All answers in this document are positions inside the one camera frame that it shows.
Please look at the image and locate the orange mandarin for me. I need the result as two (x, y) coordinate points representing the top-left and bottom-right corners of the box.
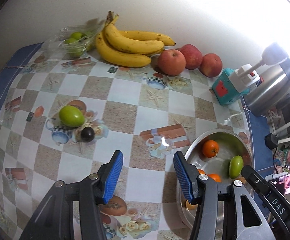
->
(208, 173), (222, 183)
(197, 169), (206, 174)
(202, 140), (219, 158)

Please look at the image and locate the green jujube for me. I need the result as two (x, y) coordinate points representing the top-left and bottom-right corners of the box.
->
(229, 155), (244, 179)
(58, 105), (85, 128)

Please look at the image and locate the brown longan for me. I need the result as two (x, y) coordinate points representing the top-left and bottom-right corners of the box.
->
(185, 200), (198, 210)

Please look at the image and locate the clear tray of green fruits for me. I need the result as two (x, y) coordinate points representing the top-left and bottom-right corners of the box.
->
(41, 18), (105, 60)

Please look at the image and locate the white smartphone on stand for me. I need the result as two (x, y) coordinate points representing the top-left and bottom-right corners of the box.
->
(268, 172), (290, 195)

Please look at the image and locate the stainless steel bowl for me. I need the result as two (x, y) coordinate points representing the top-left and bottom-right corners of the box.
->
(176, 128), (254, 239)

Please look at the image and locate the black power adapter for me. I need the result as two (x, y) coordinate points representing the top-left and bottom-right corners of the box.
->
(264, 133), (278, 150)

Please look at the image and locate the dark plum far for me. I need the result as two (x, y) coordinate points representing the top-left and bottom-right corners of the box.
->
(80, 127), (95, 142)

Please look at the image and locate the patterned blue tablecloth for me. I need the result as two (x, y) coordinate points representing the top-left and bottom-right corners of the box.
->
(0, 44), (272, 239)

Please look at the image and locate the teal plastic box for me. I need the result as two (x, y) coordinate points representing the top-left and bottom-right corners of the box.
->
(212, 68), (249, 105)

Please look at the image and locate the white power strip lamp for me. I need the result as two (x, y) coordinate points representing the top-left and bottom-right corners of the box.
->
(229, 43), (289, 93)

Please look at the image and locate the steel thermos kettle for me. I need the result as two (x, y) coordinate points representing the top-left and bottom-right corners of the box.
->
(244, 59), (290, 116)

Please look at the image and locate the rear red apple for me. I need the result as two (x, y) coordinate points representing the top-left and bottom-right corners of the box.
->
(199, 53), (222, 78)

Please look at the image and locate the red apple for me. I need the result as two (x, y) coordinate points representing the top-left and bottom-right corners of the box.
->
(178, 44), (203, 70)
(199, 53), (222, 78)
(157, 49), (186, 76)

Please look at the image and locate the middle red apple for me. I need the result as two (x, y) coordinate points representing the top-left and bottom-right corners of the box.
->
(178, 44), (203, 70)

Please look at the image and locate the front red apple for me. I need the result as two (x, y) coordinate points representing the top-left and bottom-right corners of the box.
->
(157, 49), (186, 76)

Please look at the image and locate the yellow banana bunch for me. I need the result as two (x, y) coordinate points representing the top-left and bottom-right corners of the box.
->
(95, 11), (176, 68)

